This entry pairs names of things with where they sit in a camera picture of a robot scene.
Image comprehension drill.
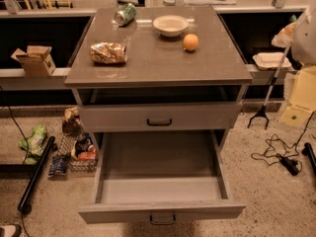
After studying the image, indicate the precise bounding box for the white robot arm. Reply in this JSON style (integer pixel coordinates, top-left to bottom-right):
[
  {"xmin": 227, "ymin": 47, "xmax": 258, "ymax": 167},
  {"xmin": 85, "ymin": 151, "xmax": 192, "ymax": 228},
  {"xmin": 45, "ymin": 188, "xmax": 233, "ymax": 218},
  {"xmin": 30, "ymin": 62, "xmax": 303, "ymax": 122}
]
[{"xmin": 280, "ymin": 8, "xmax": 316, "ymax": 126}]

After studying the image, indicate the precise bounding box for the open grey drawer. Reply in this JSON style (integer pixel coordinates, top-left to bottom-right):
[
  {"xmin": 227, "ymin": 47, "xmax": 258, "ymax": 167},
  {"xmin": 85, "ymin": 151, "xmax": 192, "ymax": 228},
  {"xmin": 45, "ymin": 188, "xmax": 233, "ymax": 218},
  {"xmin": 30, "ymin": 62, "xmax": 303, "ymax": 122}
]
[{"xmin": 79, "ymin": 130, "xmax": 245, "ymax": 225}]

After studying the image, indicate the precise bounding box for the grey drawer cabinet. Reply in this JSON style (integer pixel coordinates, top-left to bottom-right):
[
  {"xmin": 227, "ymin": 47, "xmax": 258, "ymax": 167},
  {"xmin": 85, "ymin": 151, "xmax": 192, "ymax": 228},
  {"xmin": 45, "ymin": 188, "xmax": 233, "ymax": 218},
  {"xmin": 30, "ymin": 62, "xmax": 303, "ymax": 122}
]
[{"xmin": 64, "ymin": 5, "xmax": 254, "ymax": 143}]

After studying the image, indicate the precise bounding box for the green soda can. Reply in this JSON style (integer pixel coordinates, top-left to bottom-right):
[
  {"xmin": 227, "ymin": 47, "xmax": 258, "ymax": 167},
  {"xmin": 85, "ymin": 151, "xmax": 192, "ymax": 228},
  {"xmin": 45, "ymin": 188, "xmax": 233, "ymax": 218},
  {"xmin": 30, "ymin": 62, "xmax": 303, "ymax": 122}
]
[{"xmin": 114, "ymin": 3, "xmax": 136, "ymax": 26}]

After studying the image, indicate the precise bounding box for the grabber reach tool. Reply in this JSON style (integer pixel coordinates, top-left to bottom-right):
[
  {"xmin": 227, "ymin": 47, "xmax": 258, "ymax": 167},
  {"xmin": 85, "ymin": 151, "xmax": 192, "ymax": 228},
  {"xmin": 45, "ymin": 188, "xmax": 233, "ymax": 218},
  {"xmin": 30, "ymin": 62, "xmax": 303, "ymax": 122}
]
[{"xmin": 247, "ymin": 15, "xmax": 298, "ymax": 130}]

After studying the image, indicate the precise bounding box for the black pole right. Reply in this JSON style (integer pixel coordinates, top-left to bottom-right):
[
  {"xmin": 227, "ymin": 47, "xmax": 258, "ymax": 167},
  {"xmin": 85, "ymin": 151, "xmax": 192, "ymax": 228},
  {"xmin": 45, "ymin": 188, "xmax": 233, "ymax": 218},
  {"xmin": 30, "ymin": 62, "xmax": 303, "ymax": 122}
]
[{"xmin": 302, "ymin": 142, "xmax": 316, "ymax": 176}]

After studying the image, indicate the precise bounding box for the white takeout tray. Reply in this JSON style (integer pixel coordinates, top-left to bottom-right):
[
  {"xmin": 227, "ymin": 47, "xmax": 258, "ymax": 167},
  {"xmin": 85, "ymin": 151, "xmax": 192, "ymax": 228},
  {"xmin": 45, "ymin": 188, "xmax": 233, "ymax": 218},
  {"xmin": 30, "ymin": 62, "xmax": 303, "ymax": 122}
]
[{"xmin": 253, "ymin": 52, "xmax": 291, "ymax": 70}]

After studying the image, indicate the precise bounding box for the orange fruit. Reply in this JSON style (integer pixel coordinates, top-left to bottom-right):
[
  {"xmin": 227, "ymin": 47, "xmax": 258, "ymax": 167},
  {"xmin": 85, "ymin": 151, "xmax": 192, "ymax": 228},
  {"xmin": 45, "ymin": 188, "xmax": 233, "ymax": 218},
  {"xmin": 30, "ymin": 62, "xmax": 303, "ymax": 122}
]
[{"xmin": 183, "ymin": 34, "xmax": 198, "ymax": 51}]

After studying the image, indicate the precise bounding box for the white bowl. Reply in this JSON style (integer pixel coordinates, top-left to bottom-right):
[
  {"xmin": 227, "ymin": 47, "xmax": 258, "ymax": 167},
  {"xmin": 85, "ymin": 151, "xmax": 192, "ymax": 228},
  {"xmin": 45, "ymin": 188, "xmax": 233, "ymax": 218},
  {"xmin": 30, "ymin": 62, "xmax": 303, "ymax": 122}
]
[{"xmin": 152, "ymin": 15, "xmax": 189, "ymax": 38}]

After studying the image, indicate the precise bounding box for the brown snack bag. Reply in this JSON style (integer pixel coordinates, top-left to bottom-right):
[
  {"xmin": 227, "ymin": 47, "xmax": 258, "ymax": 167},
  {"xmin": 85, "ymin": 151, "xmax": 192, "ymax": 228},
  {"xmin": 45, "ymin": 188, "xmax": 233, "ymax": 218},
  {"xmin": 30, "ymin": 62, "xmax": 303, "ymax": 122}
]
[{"xmin": 62, "ymin": 107, "xmax": 83, "ymax": 136}]

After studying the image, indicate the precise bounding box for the blue snack bag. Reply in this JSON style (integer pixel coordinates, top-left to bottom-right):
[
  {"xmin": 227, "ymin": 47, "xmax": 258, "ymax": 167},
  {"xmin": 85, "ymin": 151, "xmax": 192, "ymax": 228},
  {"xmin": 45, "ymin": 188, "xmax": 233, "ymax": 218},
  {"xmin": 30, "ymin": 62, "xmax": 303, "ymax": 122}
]
[{"xmin": 48, "ymin": 156, "xmax": 68, "ymax": 177}]

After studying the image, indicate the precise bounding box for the cardboard box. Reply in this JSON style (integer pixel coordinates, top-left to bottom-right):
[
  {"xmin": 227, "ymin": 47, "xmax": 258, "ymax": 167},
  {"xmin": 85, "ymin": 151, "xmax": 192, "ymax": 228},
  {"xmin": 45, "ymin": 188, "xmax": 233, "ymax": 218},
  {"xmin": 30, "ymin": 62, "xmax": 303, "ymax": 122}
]
[{"xmin": 11, "ymin": 45, "xmax": 55, "ymax": 77}]

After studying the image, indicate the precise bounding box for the green snack bag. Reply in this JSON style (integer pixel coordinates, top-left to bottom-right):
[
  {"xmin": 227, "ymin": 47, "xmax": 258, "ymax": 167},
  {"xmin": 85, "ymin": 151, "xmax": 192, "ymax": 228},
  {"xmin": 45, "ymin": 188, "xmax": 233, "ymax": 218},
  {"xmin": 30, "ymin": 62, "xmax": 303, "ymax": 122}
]
[{"xmin": 18, "ymin": 124, "xmax": 47, "ymax": 165}]

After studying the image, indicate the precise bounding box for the black floor pole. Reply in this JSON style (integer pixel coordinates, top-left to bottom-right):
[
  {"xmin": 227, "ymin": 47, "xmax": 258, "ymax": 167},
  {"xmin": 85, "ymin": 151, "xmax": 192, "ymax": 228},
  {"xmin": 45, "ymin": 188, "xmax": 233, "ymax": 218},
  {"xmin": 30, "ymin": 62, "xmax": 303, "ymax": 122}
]
[{"xmin": 18, "ymin": 136, "xmax": 55, "ymax": 214}]

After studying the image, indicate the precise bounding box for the white shoe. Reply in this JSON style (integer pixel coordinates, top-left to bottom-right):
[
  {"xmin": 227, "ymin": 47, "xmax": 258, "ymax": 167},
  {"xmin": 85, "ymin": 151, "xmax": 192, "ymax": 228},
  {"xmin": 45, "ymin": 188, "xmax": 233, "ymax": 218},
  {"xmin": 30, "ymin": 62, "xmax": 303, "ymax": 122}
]
[{"xmin": 0, "ymin": 224, "xmax": 21, "ymax": 237}]

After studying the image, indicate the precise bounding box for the black power adapter cable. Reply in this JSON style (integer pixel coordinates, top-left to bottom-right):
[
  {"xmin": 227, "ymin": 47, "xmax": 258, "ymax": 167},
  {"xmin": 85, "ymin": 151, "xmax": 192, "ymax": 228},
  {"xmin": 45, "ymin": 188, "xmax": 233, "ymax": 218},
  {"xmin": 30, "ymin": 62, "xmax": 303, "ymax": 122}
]
[{"xmin": 250, "ymin": 111, "xmax": 316, "ymax": 177}]

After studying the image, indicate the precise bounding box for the wire basket with snacks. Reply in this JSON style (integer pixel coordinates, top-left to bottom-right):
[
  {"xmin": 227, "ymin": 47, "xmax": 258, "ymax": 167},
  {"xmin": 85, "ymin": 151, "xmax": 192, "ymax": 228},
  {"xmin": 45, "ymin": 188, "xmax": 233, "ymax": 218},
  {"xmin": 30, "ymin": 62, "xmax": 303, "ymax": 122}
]
[{"xmin": 57, "ymin": 132, "xmax": 99, "ymax": 173}]

